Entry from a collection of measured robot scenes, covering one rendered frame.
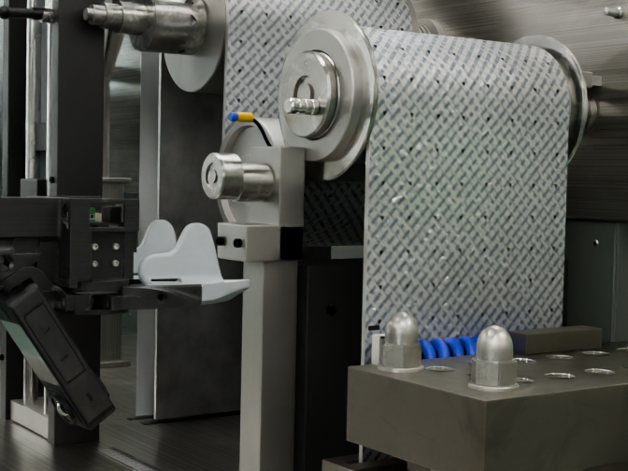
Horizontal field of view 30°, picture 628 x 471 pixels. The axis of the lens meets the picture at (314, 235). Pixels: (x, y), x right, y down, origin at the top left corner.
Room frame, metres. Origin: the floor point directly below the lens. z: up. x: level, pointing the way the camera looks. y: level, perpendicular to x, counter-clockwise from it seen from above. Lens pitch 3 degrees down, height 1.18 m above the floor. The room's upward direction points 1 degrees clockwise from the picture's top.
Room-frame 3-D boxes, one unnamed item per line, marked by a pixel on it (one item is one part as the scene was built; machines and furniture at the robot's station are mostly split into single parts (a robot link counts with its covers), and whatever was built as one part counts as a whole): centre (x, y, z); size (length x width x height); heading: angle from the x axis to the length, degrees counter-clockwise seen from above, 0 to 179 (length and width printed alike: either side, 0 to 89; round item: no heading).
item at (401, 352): (0.92, -0.07, 1.05); 0.04 x 0.04 x 0.04
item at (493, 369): (0.84, -0.13, 1.05); 0.04 x 0.04 x 0.04
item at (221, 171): (1.01, 0.08, 1.18); 0.04 x 0.02 x 0.04; 34
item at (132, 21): (1.19, 0.21, 1.33); 0.06 x 0.03 x 0.03; 124
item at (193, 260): (0.86, 0.08, 1.11); 0.09 x 0.03 x 0.06; 115
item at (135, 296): (0.84, 0.12, 1.09); 0.09 x 0.05 x 0.02; 115
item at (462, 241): (1.05, -0.14, 1.11); 0.23 x 0.01 x 0.18; 124
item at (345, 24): (1.03, -0.01, 1.25); 0.15 x 0.01 x 0.15; 34
